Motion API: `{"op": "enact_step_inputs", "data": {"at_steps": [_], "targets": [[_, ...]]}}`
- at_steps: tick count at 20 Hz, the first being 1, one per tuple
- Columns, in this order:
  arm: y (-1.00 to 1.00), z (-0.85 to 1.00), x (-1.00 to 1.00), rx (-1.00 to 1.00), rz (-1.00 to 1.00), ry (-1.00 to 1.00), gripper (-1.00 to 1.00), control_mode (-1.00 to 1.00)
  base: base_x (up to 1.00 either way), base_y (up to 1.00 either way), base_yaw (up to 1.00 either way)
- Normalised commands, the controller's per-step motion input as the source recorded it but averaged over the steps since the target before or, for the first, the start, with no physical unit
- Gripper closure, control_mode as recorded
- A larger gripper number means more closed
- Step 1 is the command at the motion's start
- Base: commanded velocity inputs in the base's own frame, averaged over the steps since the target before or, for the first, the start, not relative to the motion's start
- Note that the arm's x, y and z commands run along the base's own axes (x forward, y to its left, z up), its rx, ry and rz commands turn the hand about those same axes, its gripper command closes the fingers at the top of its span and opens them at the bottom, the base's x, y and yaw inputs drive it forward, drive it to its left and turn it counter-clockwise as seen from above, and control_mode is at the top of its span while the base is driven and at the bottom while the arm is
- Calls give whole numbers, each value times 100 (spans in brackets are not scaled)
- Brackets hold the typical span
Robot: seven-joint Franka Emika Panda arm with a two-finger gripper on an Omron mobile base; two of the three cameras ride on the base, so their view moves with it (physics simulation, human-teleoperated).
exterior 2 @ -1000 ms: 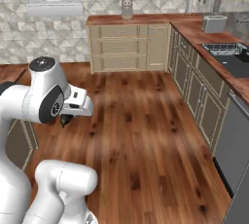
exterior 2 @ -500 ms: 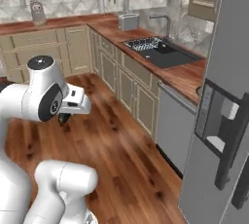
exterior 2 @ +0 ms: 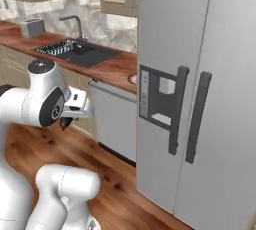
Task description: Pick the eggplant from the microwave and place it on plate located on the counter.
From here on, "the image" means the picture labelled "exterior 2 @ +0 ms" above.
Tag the dark water dispenser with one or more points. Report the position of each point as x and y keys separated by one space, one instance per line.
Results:
x=156 y=102

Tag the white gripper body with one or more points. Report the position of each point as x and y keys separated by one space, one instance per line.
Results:
x=78 y=110

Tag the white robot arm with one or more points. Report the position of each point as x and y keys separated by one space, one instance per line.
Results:
x=20 y=107

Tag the grey dishwasher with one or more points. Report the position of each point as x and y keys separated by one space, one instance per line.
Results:
x=113 y=124

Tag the grey fridge door with dispenser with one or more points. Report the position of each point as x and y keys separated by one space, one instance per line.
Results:
x=166 y=17

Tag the white plate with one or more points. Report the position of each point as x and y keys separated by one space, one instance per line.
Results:
x=133 y=78

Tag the dark grey tap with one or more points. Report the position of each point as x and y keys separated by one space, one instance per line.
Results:
x=78 y=24

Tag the plain grey fridge door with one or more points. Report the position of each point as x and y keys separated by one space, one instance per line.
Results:
x=230 y=107

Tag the black sink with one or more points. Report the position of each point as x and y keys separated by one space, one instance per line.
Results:
x=86 y=54

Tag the beige base cupboards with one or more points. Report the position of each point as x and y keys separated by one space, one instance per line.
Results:
x=13 y=65

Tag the grey toaster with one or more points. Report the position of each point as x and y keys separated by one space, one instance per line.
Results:
x=32 y=27

